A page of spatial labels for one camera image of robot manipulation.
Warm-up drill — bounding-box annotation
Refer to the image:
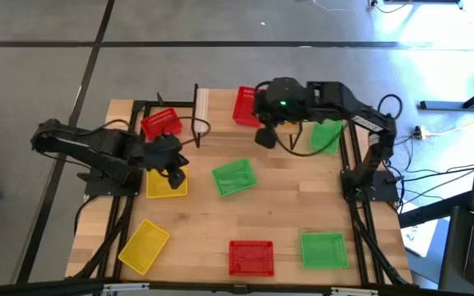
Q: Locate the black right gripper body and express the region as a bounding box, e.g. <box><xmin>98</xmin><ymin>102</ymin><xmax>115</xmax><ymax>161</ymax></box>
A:
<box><xmin>253</xmin><ymin>77</ymin><xmax>314</xmax><ymax>124</ymax></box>

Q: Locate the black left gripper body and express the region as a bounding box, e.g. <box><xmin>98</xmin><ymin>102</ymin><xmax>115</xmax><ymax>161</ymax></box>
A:
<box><xmin>141</xmin><ymin>135</ymin><xmax>189</xmax><ymax>170</ymax></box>

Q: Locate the red plastic mesh basket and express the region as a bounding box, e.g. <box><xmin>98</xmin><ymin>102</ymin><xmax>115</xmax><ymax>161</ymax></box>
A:
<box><xmin>227</xmin><ymin>239</ymin><xmax>275</xmax><ymax>277</ymax></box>
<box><xmin>140</xmin><ymin>107</ymin><xmax>184</xmax><ymax>143</ymax></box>
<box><xmin>231</xmin><ymin>85</ymin><xmax>263</xmax><ymax>128</ymax></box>

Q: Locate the green plastic mesh basket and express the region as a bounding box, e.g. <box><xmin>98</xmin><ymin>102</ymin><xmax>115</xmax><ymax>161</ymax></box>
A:
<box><xmin>300</xmin><ymin>232</ymin><xmax>350</xmax><ymax>271</ymax></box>
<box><xmin>309</xmin><ymin>118</ymin><xmax>344</xmax><ymax>155</ymax></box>
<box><xmin>211</xmin><ymin>158</ymin><xmax>258</xmax><ymax>197</ymax></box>

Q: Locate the wooden shelf with black legs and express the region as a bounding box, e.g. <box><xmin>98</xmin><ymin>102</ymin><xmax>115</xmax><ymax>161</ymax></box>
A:
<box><xmin>191</xmin><ymin>84</ymin><xmax>304</xmax><ymax>151</ymax></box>

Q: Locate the black stand foot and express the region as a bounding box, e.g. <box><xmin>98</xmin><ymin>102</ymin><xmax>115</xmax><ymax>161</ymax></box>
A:
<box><xmin>420</xmin><ymin>77</ymin><xmax>474</xmax><ymax>111</ymax></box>

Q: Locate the black diagonal table beam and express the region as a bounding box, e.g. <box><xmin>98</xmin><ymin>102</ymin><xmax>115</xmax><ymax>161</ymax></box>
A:
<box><xmin>397</xmin><ymin>189</ymin><xmax>472</xmax><ymax>229</ymax></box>

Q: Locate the white paper sheet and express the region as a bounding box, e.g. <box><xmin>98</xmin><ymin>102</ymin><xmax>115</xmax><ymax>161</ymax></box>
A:
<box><xmin>400</xmin><ymin>221</ymin><xmax>439</xmax><ymax>258</ymax></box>

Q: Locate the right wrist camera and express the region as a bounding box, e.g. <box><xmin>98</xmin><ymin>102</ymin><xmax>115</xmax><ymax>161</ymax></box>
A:
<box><xmin>254</xmin><ymin>127</ymin><xmax>278</xmax><ymax>150</ymax></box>

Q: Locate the black aluminium table frame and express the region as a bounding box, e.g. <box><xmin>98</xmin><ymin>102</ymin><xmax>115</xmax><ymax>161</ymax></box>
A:
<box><xmin>66</xmin><ymin>92</ymin><xmax>417</xmax><ymax>296</ymax></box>

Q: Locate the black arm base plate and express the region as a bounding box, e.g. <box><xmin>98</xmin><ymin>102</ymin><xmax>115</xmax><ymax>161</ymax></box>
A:
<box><xmin>83</xmin><ymin>166</ymin><xmax>144</xmax><ymax>197</ymax></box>
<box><xmin>339</xmin><ymin>169</ymin><xmax>401</xmax><ymax>202</ymax></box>

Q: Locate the black cable bundle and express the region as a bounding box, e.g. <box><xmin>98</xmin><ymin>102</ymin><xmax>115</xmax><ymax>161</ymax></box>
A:
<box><xmin>351</xmin><ymin>203</ymin><xmax>411</xmax><ymax>285</ymax></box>
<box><xmin>72</xmin><ymin>196</ymin><xmax>133</xmax><ymax>280</ymax></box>

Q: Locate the silver frame bracket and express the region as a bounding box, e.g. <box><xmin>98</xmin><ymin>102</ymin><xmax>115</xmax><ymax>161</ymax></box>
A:
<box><xmin>329</xmin><ymin>286</ymin><xmax>380</xmax><ymax>296</ymax></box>
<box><xmin>102</xmin><ymin>282</ymin><xmax>151</xmax><ymax>294</ymax></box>

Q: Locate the black plug with cable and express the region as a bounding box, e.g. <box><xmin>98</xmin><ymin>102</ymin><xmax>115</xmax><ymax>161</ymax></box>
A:
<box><xmin>369</xmin><ymin>0</ymin><xmax>411</xmax><ymax>14</ymax></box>

